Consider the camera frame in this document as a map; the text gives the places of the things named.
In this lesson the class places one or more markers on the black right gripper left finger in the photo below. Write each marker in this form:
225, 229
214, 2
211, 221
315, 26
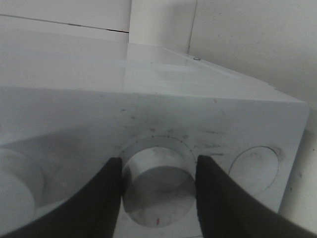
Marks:
92, 212

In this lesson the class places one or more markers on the white timer knob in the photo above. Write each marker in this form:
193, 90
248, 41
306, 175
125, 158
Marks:
159, 188

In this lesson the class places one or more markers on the white microwave oven body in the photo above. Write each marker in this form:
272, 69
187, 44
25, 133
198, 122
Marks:
71, 101

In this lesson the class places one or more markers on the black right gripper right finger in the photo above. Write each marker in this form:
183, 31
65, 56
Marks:
225, 210

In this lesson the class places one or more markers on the round white door button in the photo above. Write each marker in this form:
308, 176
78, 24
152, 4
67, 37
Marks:
255, 169

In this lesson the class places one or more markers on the white upper power knob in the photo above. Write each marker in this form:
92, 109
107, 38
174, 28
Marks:
21, 187

